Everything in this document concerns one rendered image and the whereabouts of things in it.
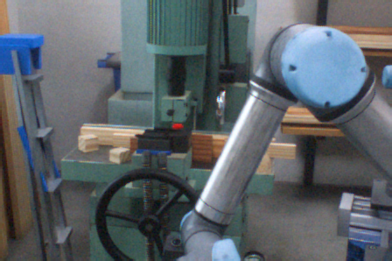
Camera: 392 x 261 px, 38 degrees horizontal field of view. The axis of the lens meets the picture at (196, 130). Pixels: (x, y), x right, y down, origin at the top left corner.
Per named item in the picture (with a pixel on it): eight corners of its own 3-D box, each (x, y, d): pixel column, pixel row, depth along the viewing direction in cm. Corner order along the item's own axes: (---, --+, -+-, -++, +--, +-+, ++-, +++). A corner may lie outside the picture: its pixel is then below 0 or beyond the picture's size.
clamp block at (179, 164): (129, 186, 149) (129, 154, 147) (142, 171, 162) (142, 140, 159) (185, 191, 147) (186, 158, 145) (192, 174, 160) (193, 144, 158)
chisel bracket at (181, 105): (160, 126, 166) (161, 98, 163) (169, 116, 179) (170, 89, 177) (185, 128, 165) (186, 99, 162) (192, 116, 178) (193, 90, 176)
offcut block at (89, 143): (85, 152, 167) (85, 138, 166) (78, 149, 170) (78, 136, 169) (98, 150, 170) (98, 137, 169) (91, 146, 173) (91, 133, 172)
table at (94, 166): (46, 191, 152) (45, 170, 151) (84, 158, 182) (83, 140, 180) (273, 208, 145) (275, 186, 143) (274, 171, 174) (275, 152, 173)
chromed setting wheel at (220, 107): (213, 128, 176) (215, 89, 173) (218, 119, 188) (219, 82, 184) (223, 129, 175) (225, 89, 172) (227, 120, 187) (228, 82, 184)
